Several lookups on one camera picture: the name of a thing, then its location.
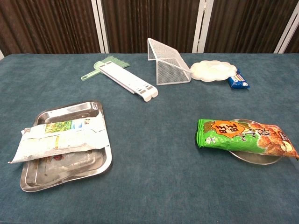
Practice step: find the green and orange snack bag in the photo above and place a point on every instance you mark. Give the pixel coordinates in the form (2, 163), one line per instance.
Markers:
(233, 140)

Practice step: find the white snack bag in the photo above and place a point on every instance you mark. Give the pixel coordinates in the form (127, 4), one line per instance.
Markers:
(58, 142)

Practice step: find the teal felt table cover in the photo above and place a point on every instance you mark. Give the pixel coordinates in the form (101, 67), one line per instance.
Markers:
(149, 140)

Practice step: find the white folding stand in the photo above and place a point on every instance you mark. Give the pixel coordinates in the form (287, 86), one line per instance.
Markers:
(126, 79)

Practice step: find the light green hand brush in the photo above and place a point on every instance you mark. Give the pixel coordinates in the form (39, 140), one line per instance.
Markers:
(114, 61)

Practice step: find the white flower-shaped plate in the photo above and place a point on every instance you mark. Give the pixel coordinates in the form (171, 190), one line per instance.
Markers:
(210, 70)

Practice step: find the blue cookie pack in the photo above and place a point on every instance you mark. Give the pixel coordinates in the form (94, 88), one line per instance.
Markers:
(238, 82)

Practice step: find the rectangular steel tray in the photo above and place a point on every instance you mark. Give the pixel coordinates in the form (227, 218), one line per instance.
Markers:
(70, 169)

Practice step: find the round steel plate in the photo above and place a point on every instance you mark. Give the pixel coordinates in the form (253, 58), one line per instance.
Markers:
(257, 158)

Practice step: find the white partition frame post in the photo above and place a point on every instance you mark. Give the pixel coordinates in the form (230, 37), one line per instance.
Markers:
(1, 55)
(199, 25)
(280, 46)
(105, 37)

